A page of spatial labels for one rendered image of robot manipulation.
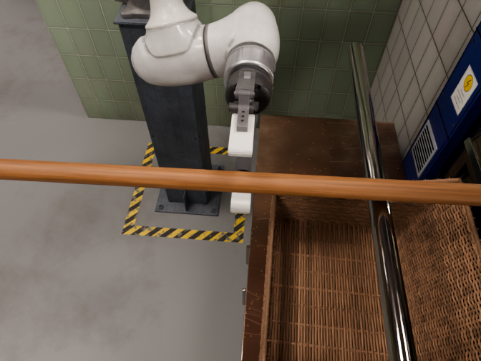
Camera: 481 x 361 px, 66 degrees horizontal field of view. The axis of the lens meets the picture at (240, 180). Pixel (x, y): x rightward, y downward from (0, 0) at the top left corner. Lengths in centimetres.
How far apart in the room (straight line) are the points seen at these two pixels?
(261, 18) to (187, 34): 14
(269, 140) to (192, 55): 73
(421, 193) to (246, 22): 41
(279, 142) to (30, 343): 129
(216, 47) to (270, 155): 70
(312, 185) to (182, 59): 36
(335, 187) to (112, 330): 138
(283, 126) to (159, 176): 98
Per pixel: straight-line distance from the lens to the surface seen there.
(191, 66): 74
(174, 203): 194
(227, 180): 51
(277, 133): 143
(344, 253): 118
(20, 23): 355
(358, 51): 81
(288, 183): 51
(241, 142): 47
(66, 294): 187
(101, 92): 229
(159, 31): 74
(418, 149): 133
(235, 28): 71
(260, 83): 62
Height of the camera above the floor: 162
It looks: 54 degrees down
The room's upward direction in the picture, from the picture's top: straight up
